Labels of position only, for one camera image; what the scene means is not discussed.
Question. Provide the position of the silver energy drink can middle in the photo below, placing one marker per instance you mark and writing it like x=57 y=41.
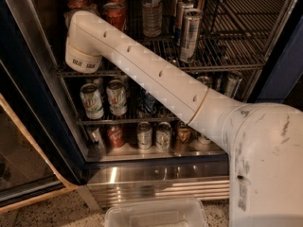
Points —
x=182 y=5

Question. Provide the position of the open glass fridge door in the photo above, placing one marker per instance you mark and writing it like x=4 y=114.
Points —
x=27 y=173

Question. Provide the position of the white green soda can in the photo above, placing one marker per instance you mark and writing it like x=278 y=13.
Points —
x=91 y=101
x=117 y=99

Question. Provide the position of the silver energy drink can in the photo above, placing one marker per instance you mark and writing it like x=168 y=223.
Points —
x=190 y=34
x=182 y=5
x=172 y=15

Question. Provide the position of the brown gold can bottom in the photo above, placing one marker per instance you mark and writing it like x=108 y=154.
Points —
x=183 y=132

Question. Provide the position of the red can bottom shelf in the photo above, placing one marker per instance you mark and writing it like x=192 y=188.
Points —
x=115 y=135

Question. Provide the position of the blue soda can left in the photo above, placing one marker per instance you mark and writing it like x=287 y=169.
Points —
x=148 y=102

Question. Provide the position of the silver slim can middle shelf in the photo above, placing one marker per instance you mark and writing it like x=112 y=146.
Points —
x=232 y=83

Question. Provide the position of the middle wire fridge shelf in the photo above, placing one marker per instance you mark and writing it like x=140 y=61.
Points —
x=135 y=112

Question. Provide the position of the clear plastic bin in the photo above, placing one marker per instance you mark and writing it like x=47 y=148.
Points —
x=184 y=212

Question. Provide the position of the white can bottom right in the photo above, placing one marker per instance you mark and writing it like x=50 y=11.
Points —
x=203 y=139

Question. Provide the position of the silver can bottom left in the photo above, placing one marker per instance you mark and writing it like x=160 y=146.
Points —
x=95 y=135

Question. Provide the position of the stainless steel fridge base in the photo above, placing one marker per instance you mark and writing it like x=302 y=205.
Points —
x=205 y=178

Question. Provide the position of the white green soda can left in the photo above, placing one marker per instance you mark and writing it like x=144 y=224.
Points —
x=91 y=101

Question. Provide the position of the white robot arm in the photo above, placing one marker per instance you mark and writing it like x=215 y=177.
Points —
x=264 y=141

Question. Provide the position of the clear plastic water bottle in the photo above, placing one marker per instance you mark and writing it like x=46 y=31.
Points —
x=152 y=17

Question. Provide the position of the silver energy drink can front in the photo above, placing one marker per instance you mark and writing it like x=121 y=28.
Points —
x=190 y=34

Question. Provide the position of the blue fridge centre post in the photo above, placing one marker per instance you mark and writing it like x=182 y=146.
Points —
x=284 y=67

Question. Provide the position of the silver energy drink can back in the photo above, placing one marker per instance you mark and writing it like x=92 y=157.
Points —
x=172 y=15

